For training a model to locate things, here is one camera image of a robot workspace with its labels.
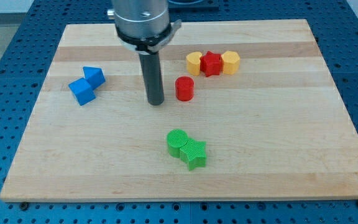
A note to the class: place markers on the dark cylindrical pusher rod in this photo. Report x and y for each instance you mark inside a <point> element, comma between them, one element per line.
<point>151,72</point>

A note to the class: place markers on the red cylinder block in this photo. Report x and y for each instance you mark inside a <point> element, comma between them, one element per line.
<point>184,88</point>

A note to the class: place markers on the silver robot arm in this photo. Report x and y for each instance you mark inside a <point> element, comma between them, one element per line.
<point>144,27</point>

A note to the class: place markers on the red star block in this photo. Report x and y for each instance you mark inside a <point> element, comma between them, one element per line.
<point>210,64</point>

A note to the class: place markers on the green star block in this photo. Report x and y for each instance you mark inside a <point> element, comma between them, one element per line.
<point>193,153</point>

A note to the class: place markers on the yellow half-moon block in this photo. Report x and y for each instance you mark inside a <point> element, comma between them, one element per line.
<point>193,63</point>

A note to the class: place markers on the blue triangle block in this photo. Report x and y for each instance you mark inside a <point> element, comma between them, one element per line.
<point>94,76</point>

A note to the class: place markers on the blue cube block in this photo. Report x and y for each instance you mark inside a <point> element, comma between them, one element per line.
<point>82,91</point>

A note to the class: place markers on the green cylinder block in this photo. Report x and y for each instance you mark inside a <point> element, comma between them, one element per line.
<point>176,139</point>

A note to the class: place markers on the yellow hexagon block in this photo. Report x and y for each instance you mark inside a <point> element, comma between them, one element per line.
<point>230,61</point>

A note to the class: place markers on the wooden board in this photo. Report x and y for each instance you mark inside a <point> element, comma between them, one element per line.
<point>277,129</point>

